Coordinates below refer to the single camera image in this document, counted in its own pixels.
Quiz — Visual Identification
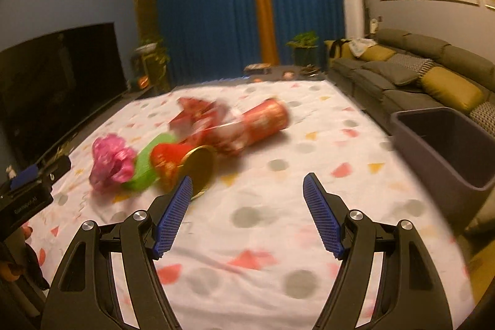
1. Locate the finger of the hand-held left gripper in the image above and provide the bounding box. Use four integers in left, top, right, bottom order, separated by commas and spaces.
10, 166, 40, 190
37, 156, 71, 184

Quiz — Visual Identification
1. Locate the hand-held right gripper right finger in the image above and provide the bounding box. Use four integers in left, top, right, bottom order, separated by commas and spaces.
303, 172, 453, 330

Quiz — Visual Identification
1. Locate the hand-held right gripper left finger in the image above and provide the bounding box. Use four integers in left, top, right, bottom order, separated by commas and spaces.
41, 175, 193, 330

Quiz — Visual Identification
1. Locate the pink plastic bag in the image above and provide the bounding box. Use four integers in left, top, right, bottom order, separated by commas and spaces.
89, 135, 137, 194

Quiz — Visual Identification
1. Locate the red can with gold base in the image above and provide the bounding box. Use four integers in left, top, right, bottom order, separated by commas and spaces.
150, 143, 218, 200

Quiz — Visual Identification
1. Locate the red foil bag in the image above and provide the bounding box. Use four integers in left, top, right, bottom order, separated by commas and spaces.
169, 97, 249, 153

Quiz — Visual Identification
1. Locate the red cylindrical tube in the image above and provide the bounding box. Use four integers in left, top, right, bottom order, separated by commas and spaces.
227, 97, 289, 146

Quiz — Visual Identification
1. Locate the grey plastic bin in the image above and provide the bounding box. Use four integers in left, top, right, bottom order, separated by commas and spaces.
390, 106, 495, 234

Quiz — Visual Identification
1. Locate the person's left hand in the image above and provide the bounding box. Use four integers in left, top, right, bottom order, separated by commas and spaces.
0, 225, 35, 281

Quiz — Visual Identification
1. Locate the white patterned sheet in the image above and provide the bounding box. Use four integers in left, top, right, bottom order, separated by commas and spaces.
23, 79, 474, 330

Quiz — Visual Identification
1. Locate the black flat television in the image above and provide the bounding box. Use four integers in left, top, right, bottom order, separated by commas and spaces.
0, 22, 128, 168

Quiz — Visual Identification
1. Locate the grey coffee table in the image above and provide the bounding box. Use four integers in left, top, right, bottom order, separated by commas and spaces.
242, 65, 329, 81

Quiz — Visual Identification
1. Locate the grey pillow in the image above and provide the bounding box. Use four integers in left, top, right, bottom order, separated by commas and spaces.
377, 63, 420, 86

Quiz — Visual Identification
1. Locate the mustard pillow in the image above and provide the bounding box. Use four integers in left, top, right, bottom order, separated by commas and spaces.
421, 66, 490, 113
358, 45, 397, 62

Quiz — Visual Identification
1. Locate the green potted plant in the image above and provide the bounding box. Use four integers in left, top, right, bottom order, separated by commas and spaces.
286, 32, 320, 67

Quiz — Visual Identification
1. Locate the white cloth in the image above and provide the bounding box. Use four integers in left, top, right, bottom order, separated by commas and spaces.
346, 38, 377, 56

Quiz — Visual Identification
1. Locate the brown wooden door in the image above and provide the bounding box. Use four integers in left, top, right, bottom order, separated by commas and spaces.
131, 0, 157, 45

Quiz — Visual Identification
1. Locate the black white patterned pillow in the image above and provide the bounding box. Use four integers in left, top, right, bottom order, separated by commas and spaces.
387, 54, 434, 77
469, 102, 495, 135

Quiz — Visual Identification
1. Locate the blue curtain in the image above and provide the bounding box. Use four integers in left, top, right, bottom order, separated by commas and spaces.
155, 0, 256, 87
267, 0, 354, 66

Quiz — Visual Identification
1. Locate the grey sofa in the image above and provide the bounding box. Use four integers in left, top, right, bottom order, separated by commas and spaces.
325, 28, 495, 133

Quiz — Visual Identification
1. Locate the white standing air conditioner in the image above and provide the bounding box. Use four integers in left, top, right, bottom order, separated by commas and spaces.
340, 0, 366, 41

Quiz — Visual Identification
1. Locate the orange curtain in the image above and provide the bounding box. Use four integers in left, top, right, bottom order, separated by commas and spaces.
247, 0, 280, 66

